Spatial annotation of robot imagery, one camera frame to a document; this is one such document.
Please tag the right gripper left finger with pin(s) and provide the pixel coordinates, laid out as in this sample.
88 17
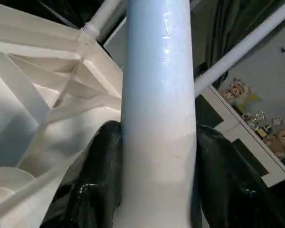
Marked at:
97 185

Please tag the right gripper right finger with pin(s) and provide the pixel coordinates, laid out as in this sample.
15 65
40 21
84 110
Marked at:
232 190

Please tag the white plastic table top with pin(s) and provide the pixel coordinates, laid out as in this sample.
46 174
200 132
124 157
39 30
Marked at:
47 118

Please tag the white plastic table leg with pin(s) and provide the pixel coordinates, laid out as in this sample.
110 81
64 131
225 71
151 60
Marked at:
156 118
242 47
102 16

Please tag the white glass door cabinet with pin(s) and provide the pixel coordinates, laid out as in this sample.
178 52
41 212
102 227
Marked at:
228 114

